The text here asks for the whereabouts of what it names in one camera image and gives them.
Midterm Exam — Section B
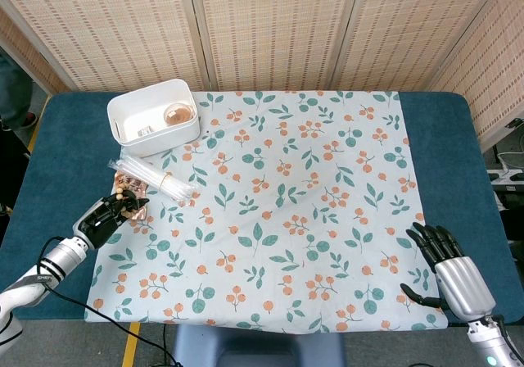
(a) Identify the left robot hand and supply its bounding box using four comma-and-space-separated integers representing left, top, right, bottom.
72, 190, 151, 250

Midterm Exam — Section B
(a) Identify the clear round dome cup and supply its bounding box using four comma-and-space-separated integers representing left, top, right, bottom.
163, 102, 195, 126

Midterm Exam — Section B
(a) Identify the blue velvet table cover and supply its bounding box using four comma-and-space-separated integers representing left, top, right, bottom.
0, 91, 524, 327

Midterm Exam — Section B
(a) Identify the brown snack packet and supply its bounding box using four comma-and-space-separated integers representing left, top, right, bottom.
114, 170, 151, 224

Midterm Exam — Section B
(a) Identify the floral print tablecloth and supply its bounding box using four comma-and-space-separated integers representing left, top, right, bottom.
84, 90, 449, 335

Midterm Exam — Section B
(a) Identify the black equipment beside table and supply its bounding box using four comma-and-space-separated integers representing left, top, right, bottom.
0, 129, 32, 216

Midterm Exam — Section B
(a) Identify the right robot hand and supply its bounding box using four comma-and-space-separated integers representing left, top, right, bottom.
400, 221, 497, 321

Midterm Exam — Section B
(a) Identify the bundle of clear straws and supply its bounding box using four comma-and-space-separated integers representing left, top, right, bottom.
106, 156, 197, 204

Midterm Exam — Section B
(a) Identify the wooden bead bracelet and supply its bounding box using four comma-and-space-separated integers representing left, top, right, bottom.
115, 180, 136, 220

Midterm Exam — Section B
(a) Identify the white plastic bin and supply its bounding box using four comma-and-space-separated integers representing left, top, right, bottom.
106, 78, 201, 158

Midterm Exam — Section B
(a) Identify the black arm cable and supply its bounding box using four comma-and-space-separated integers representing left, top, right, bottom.
35, 235, 181, 367

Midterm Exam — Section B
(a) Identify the bamboo folding screen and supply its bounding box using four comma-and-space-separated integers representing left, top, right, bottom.
0, 0, 524, 153

